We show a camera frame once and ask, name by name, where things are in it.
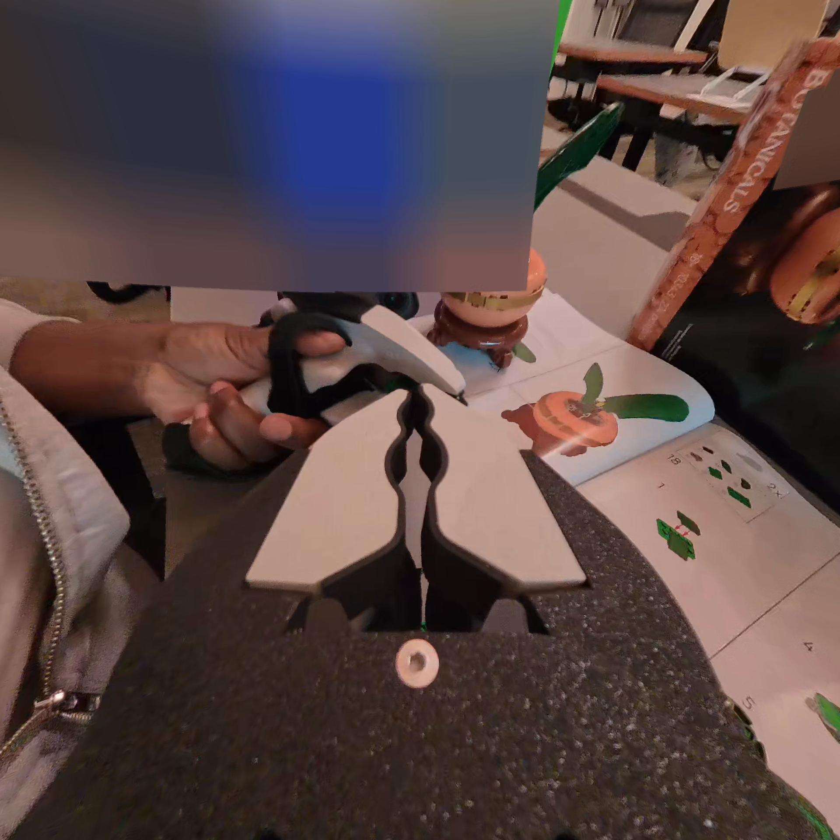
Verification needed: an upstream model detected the orange toy brick pot model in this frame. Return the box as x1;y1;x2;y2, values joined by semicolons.
427;249;549;368

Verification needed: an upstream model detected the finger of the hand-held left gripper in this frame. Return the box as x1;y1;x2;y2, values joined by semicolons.
354;304;468;403

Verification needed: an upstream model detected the green brick leaf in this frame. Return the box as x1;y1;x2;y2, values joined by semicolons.
535;101;626;211

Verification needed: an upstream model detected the wooden table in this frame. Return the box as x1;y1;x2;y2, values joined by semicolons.
594;71;756;172
556;36;710;83

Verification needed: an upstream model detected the person's white jacket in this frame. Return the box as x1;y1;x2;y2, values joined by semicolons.
0;367;165;840

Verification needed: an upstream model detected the dark toy brick box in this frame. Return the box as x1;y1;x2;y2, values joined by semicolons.
626;26;840;516

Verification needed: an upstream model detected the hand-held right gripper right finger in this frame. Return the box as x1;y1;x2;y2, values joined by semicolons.
418;382;588;597

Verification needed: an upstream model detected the person's left hand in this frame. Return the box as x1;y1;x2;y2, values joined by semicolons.
141;322;349;472

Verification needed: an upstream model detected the beige chair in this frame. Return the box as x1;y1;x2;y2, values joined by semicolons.
715;0;831;73

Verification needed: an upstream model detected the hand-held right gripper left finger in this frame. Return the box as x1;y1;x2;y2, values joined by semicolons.
245;387;412;597

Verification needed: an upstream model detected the person's left forearm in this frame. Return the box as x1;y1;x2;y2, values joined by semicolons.
0;298;155;417

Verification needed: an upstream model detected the toy brick instruction booklet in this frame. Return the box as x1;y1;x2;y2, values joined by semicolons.
407;289;840;821

